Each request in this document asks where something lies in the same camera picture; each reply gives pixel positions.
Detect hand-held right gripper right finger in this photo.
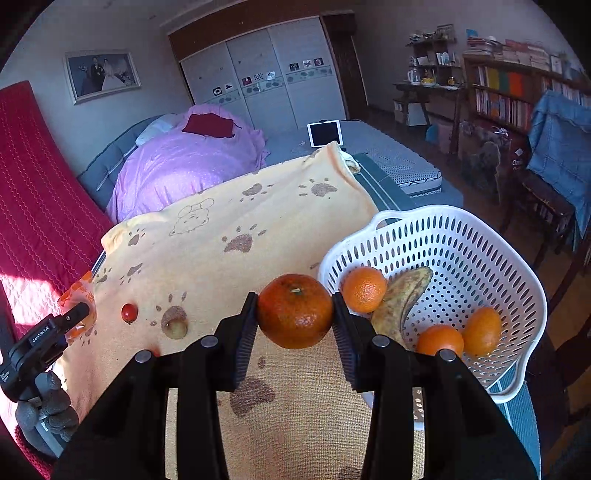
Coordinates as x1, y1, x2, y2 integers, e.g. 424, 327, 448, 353
330, 293, 539, 480

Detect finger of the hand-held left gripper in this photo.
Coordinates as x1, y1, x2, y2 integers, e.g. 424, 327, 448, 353
62, 302, 92, 330

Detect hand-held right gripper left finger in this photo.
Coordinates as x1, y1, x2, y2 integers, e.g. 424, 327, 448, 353
53, 291, 259, 480

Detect plastic bag of orange pieces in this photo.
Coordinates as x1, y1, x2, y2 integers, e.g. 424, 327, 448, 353
58, 271, 98, 344

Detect large round orange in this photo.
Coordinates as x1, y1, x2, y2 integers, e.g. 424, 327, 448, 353
342, 266, 388, 313

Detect mandarin with stem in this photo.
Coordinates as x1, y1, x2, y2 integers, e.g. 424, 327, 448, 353
257, 273, 334, 350

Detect spotted ripe banana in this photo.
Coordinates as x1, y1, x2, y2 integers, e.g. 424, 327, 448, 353
370, 266, 434, 352

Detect oval orange citrus fruit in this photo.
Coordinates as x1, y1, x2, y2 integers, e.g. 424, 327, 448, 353
417, 324, 465, 357
462, 307, 502, 357

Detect white plastic basket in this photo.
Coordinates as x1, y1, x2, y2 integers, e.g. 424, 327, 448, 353
318, 204, 548, 432

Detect person's left hand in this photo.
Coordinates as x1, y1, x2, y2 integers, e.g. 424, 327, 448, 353
15, 371, 79, 457

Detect yellow paw-print towel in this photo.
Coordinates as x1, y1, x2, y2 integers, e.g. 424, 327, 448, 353
58, 141, 426, 480

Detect red quilted cover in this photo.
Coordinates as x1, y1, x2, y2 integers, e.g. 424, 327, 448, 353
0, 80, 114, 430

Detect grey-blue padded headboard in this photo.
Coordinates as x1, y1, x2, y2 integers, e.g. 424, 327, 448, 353
76, 113, 167, 210

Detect purple duvet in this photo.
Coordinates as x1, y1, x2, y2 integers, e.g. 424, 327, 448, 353
106, 104, 271, 222

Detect grey mattress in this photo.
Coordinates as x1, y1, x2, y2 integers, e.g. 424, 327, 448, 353
265, 119, 465, 208

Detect white pillow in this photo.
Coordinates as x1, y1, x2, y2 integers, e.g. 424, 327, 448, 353
135, 115, 178, 145

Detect white tablet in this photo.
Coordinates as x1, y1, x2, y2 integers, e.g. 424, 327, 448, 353
307, 120, 343, 148

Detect dark red cloth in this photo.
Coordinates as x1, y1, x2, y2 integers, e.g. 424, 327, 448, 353
181, 113, 237, 138

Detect small plastic bin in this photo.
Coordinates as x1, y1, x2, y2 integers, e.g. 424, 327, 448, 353
425, 122, 455, 155

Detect dark wooden chair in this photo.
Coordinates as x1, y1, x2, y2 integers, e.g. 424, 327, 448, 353
501, 171, 591, 278

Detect white storage box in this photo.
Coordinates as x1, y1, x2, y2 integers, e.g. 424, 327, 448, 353
393, 99, 430, 126

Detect dark wooden desk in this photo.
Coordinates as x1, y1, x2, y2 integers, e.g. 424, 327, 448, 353
392, 80, 467, 127

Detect white sliding-door wardrobe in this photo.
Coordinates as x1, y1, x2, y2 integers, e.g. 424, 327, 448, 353
167, 16, 348, 134

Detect dark wooden door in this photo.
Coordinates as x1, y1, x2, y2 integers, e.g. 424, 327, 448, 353
322, 13, 370, 121

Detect blue checked cloth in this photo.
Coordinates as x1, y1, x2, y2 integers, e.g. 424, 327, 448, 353
526, 90, 591, 227

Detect wooden bookshelf with books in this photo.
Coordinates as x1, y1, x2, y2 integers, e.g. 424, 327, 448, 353
462, 39, 591, 139

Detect small wooden desk shelf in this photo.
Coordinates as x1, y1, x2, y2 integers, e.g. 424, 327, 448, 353
406, 23, 462, 86

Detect framed wall photo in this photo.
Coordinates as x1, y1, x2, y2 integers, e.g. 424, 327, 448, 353
64, 48, 142, 106

